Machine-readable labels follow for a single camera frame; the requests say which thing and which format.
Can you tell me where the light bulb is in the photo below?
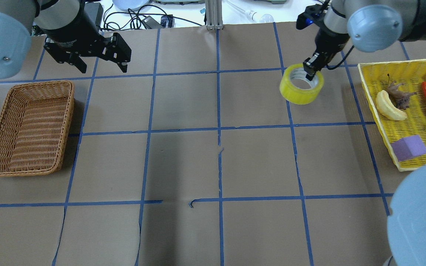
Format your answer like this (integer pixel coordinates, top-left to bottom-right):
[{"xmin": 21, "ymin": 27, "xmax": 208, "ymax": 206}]
[{"xmin": 246, "ymin": 10, "xmax": 274, "ymax": 23}]

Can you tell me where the yellow tape roll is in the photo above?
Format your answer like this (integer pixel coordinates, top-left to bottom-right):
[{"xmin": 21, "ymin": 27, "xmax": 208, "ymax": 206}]
[{"xmin": 279, "ymin": 64, "xmax": 324, "ymax": 105}]

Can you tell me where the brown wicker basket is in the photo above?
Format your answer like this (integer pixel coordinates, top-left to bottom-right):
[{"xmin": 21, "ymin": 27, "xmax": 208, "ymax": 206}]
[{"xmin": 0, "ymin": 80, "xmax": 75, "ymax": 177}]

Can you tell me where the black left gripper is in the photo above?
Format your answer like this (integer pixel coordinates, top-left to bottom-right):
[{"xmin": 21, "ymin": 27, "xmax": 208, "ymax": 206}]
[{"xmin": 44, "ymin": 33, "xmax": 132, "ymax": 74}]

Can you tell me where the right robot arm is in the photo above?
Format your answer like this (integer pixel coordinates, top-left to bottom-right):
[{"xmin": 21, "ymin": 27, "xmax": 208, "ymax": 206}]
[{"xmin": 296, "ymin": 0, "xmax": 426, "ymax": 266}]

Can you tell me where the purple foam block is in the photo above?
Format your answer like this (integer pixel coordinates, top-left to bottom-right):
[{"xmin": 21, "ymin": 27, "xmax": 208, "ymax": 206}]
[{"xmin": 390, "ymin": 135, "xmax": 426, "ymax": 162}]

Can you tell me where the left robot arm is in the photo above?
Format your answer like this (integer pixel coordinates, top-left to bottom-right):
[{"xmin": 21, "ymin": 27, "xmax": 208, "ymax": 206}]
[{"xmin": 0, "ymin": 0, "xmax": 132, "ymax": 79}]

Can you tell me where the black power adapter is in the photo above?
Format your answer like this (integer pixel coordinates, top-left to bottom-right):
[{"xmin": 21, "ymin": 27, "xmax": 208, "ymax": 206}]
[{"xmin": 141, "ymin": 15, "xmax": 174, "ymax": 29}]

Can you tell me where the pale toy banana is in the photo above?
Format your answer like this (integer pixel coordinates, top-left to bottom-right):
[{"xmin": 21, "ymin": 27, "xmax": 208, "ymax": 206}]
[{"xmin": 375, "ymin": 90, "xmax": 408, "ymax": 121}]

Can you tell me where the aluminium frame post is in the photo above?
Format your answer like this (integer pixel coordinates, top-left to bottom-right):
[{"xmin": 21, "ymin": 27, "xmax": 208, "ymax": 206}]
[{"xmin": 204, "ymin": 0, "xmax": 224, "ymax": 30}]

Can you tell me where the yellow plastic basket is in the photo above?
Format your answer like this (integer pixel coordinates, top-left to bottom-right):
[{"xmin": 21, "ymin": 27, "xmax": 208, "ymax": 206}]
[{"xmin": 357, "ymin": 59, "xmax": 426, "ymax": 172}]

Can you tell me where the light blue plate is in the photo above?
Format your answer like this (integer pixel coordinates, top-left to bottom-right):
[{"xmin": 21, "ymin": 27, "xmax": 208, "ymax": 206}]
[{"xmin": 112, "ymin": 0, "xmax": 150, "ymax": 11}]

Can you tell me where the toy lion figure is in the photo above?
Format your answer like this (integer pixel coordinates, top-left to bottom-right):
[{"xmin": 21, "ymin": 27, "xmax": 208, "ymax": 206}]
[{"xmin": 385, "ymin": 74, "xmax": 417, "ymax": 110}]

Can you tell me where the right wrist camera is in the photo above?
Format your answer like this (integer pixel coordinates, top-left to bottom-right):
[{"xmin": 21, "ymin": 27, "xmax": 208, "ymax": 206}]
[{"xmin": 296, "ymin": 4, "xmax": 326, "ymax": 30}]

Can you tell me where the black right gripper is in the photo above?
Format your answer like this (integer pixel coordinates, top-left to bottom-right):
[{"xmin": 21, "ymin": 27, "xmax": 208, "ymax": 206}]
[{"xmin": 302, "ymin": 29, "xmax": 350, "ymax": 81}]

